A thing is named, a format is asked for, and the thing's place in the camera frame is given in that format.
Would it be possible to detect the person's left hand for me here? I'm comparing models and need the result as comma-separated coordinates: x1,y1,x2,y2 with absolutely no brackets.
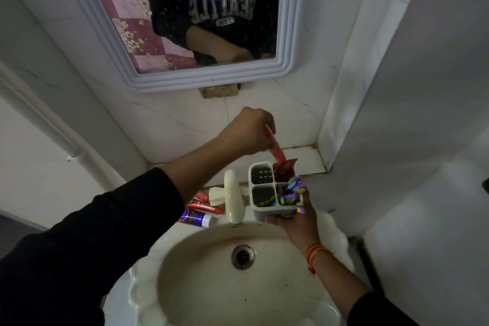
216,106,277,157

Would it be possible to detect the person's right hand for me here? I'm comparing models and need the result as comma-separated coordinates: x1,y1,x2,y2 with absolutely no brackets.
265,188,322,257

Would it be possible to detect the grey perforated holder basket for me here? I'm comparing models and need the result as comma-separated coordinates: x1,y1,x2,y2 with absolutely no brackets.
248,161,305,223

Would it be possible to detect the long red toothpaste tube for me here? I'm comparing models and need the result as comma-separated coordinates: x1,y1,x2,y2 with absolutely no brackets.
186,199,225,216

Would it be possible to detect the blue white toothpaste tube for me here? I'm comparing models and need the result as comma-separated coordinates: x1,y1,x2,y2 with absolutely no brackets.
177,207,218,229

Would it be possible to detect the white sink basin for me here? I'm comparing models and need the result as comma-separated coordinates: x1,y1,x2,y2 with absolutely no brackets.
127,199,357,326

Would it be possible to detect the person's right forearm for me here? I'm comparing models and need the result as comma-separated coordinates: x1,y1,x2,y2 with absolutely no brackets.
310,246,421,326

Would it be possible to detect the person's left forearm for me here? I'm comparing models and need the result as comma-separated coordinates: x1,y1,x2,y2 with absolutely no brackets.
0,135,245,326

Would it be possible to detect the metal sink drain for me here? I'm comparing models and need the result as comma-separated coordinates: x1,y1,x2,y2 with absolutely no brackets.
230,244,256,271

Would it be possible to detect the orange thread wristband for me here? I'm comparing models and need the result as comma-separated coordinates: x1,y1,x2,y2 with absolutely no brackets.
305,243,332,275

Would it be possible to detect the wooden block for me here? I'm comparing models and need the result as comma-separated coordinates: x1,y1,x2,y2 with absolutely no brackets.
198,84,242,99

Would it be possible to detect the cream plastic faucet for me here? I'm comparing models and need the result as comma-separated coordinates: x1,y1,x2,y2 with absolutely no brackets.
208,169,250,226

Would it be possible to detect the black drain pipe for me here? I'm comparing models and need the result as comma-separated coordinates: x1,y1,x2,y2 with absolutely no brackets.
349,235,385,294

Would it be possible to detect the white framed mirror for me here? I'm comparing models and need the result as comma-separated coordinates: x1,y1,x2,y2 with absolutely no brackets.
48,0,315,94

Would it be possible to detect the white wall pipe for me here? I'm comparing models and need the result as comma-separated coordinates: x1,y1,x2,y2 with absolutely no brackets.
0,61,127,194

